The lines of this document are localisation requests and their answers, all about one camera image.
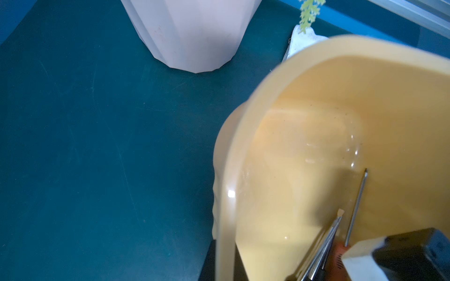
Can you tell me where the yellow plastic storage box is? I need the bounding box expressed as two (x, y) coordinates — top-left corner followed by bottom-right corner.
(212, 36), (450, 281)

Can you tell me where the orange handle screwdriver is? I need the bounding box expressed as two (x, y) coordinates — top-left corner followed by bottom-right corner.
(325, 168), (369, 281)

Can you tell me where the black ribbed handle screwdriver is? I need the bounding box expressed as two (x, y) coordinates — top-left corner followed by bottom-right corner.
(297, 209), (345, 281)

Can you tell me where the pink pot with flowers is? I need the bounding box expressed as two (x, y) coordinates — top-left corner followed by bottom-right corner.
(122, 1), (261, 73)

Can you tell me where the beige work glove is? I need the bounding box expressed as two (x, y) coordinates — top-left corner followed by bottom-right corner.
(282, 25), (329, 62)

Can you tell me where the aluminium back frame bar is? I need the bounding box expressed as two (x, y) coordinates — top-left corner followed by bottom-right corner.
(370, 0), (450, 39)

